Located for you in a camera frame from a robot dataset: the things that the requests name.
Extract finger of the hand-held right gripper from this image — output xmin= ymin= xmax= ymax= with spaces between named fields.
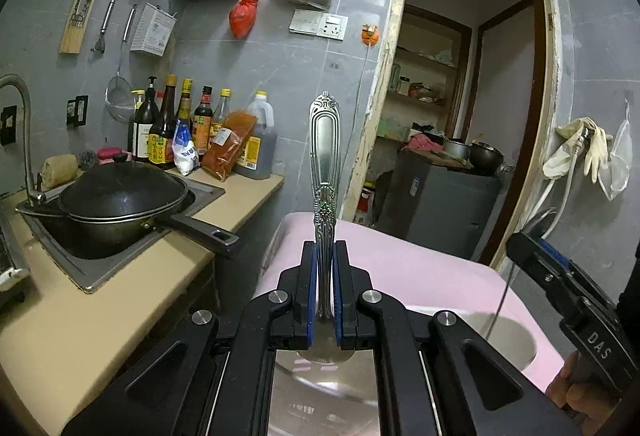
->
xmin=536 ymin=237 xmax=619 ymax=318
xmin=505 ymin=231 xmax=589 ymax=318

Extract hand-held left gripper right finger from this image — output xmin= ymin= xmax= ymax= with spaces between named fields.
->
xmin=335 ymin=240 xmax=585 ymax=436

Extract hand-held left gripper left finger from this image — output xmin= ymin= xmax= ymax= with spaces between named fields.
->
xmin=60 ymin=240 xmax=318 ymax=436

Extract ornate silver spoon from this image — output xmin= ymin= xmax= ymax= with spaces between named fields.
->
xmin=297 ymin=91 xmax=353 ymax=364

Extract person's right forearm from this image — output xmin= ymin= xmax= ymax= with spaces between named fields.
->
xmin=617 ymin=241 xmax=640 ymax=417

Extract person's right hand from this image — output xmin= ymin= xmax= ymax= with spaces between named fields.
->
xmin=545 ymin=352 xmax=622 ymax=423

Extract pink floral tablecloth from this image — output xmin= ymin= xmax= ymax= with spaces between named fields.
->
xmin=255 ymin=211 xmax=568 ymax=397

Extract cream rubber gloves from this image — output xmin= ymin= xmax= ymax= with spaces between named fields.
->
xmin=542 ymin=117 xmax=614 ymax=183

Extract dark grey cabinet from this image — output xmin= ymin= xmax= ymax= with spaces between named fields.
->
xmin=386 ymin=148 xmax=504 ymax=260

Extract clear plastic bag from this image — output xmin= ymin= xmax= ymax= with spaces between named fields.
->
xmin=597 ymin=100 xmax=634 ymax=201

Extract dark metal bowl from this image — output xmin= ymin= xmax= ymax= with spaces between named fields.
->
xmin=468 ymin=141 xmax=505 ymax=175

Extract steel pot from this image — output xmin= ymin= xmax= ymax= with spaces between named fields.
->
xmin=442 ymin=138 xmax=471 ymax=162

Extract steel sink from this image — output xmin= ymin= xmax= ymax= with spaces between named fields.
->
xmin=15 ymin=165 xmax=227 ymax=295

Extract red cloth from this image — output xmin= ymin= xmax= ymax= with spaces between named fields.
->
xmin=407 ymin=133 xmax=444 ymax=152

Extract large dark oil jug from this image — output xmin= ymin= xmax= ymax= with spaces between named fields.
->
xmin=234 ymin=90 xmax=279 ymax=180

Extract red chili powder bag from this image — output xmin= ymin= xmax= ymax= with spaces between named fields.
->
xmin=202 ymin=110 xmax=259 ymax=182

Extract white salt bag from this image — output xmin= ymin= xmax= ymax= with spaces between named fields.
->
xmin=172 ymin=118 xmax=201 ymax=176

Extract black wok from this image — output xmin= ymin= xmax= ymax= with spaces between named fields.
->
xmin=59 ymin=189 xmax=242 ymax=260

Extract wooden shelf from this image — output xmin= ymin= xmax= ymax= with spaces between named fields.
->
xmin=384 ymin=45 xmax=459 ymax=143

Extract red cap sauce bottle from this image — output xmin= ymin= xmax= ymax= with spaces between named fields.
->
xmin=192 ymin=86 xmax=215 ymax=156

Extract gold cap sauce bottle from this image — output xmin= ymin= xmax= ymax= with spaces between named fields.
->
xmin=148 ymin=74 xmax=180 ymax=167

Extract black wok lid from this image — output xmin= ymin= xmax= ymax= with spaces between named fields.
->
xmin=58 ymin=153 xmax=189 ymax=223

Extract dark bottle yellow label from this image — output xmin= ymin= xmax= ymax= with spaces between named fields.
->
xmin=175 ymin=78 xmax=196 ymax=129

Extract dark pump bottle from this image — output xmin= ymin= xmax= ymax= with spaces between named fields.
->
xmin=132 ymin=75 xmax=162 ymax=162

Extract pink container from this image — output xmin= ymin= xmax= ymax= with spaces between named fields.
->
xmin=97 ymin=147 xmax=134 ymax=165

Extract steel mesh strainer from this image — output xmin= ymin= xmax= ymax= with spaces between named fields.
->
xmin=104 ymin=5 xmax=139 ymax=122

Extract beige loofah sponge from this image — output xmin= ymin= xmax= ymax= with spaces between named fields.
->
xmin=40 ymin=153 xmax=79 ymax=190

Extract red plastic bag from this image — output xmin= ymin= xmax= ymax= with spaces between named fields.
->
xmin=228 ymin=0 xmax=264 ymax=39

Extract steel box grater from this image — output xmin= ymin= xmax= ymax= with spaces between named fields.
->
xmin=130 ymin=2 xmax=177 ymax=55

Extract steel faucet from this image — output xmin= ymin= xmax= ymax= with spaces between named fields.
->
xmin=0 ymin=73 xmax=49 ymax=208

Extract steel peeler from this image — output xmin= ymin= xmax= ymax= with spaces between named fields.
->
xmin=91 ymin=0 xmax=117 ymax=54

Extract wooden spatula holder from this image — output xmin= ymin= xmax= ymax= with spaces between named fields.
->
xmin=59 ymin=0 xmax=104 ymax=55

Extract white hose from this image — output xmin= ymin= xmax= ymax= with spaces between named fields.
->
xmin=505 ymin=131 xmax=578 ymax=244

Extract wooden door frame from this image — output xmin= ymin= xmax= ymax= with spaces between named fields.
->
xmin=344 ymin=0 xmax=560 ymax=269

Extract white wall socket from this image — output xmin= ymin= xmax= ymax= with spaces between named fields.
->
xmin=318 ymin=13 xmax=349 ymax=42

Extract grey wall switch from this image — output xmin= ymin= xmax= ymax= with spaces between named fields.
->
xmin=289 ymin=8 xmax=322 ymax=37

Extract black wall socket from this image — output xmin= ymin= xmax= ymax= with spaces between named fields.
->
xmin=0 ymin=105 xmax=17 ymax=146
xmin=67 ymin=95 xmax=90 ymax=127

